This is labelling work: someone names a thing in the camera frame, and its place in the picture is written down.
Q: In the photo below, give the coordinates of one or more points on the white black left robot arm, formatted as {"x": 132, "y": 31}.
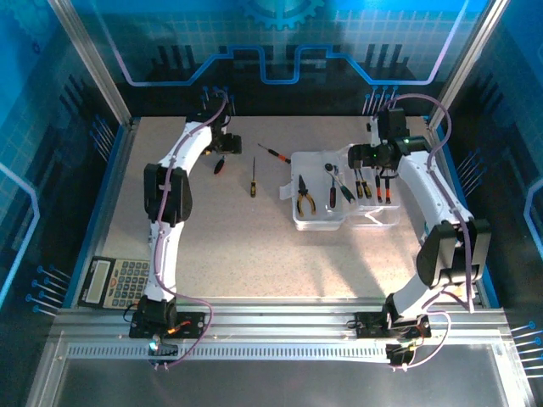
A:
{"x": 191, "y": 144}

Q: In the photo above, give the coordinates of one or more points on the clear plastic tool box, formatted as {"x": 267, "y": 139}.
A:
{"x": 318, "y": 191}

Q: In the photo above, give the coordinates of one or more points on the blue white small object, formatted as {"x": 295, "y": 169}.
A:
{"x": 425, "y": 233}

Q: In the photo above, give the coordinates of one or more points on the aluminium side rail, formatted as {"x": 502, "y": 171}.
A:
{"x": 433, "y": 129}
{"x": 126, "y": 146}

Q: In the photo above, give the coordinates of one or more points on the aluminium frame post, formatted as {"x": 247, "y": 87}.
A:
{"x": 470, "y": 55}
{"x": 90, "y": 55}

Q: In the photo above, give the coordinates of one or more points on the black grey desk calculator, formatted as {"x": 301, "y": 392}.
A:
{"x": 97, "y": 280}

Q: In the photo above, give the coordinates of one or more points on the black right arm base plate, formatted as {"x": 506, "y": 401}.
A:
{"x": 369, "y": 324}

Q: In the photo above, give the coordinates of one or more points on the aluminium base beam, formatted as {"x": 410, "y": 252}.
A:
{"x": 275, "y": 322}

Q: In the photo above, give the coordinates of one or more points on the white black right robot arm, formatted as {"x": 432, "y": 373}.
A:
{"x": 424, "y": 186}

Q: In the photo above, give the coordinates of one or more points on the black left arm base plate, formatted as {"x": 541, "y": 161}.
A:
{"x": 191, "y": 326}

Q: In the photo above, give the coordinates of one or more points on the grey metal plate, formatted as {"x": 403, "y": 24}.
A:
{"x": 275, "y": 386}

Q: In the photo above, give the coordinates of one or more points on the small circuit board green light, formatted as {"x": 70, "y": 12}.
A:
{"x": 163, "y": 348}
{"x": 399, "y": 354}

